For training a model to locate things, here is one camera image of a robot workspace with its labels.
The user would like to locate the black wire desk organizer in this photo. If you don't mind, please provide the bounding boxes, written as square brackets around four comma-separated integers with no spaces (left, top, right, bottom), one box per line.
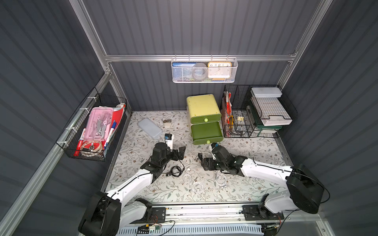
[220,85,298,138]

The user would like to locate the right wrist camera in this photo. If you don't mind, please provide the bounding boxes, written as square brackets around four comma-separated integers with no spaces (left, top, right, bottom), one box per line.
[209,143,219,151]

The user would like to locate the pink pencil case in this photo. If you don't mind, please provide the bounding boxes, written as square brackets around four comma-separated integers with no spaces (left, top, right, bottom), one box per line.
[84,107,114,142]

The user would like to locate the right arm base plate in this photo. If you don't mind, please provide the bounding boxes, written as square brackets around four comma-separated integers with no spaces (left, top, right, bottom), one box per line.
[241,205,284,221]

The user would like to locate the white wire wall basket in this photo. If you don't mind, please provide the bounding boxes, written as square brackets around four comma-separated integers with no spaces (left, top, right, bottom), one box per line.
[171,57,239,84]

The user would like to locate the grey tape roll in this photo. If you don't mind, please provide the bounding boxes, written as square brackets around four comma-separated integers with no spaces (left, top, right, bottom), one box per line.
[192,63,208,81]

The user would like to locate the green drawer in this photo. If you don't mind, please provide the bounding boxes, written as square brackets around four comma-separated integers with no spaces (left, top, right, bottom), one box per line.
[191,122,223,145]

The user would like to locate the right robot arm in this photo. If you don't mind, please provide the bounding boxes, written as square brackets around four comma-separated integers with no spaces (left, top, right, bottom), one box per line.
[198,144,326,218]

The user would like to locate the black wire side basket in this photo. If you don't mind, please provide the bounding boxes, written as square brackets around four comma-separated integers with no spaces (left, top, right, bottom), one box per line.
[57,90,128,162]

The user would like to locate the red scissors in organizer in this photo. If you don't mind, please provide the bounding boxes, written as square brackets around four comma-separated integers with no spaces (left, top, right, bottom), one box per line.
[223,91,233,125]

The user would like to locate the blue box in basket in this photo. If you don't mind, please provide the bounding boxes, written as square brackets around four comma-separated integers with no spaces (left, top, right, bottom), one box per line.
[171,62,196,83]

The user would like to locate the black earphones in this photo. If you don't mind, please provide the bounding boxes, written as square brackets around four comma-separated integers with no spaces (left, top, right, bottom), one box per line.
[165,166,185,178]
[197,153,203,163]

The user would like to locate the green yellow drawer cabinet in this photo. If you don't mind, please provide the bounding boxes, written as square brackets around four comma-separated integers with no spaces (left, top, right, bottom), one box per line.
[186,94,224,145]

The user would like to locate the yellow white clock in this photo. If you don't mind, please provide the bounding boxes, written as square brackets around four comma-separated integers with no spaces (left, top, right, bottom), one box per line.
[208,62,232,79]

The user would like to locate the white grid paper tray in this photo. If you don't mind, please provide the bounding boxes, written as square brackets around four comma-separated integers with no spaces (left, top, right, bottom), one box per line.
[251,87,292,126]

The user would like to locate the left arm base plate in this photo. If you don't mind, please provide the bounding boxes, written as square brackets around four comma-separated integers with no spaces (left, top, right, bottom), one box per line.
[138,207,166,224]

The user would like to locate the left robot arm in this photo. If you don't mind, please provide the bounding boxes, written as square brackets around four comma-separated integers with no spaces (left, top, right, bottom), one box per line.
[78,143,186,236]

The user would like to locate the grey plastic lid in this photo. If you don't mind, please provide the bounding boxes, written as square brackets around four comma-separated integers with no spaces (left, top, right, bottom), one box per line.
[138,118,162,140]

